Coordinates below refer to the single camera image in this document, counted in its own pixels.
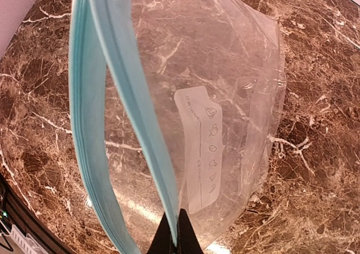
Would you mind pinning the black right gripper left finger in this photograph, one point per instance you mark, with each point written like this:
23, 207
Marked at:
162, 242

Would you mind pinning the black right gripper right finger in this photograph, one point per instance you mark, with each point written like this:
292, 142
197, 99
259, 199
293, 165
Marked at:
187, 242

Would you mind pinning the clear zip top bag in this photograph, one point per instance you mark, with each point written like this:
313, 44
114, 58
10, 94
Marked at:
174, 104

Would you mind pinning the white slotted cable duct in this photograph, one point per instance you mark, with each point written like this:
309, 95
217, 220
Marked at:
26, 242

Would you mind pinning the black front table rail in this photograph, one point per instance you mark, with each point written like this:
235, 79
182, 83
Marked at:
20, 215

